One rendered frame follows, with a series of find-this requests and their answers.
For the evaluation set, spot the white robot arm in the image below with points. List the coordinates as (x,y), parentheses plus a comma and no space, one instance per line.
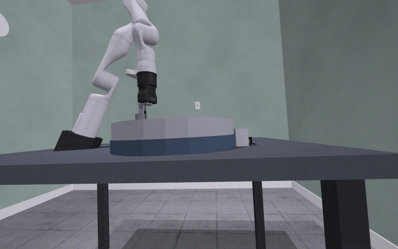
(143,32)

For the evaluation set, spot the grey metal ring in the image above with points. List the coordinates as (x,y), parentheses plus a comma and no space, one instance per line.
(140,116)

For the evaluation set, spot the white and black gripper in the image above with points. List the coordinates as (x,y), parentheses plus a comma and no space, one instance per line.
(147,82)

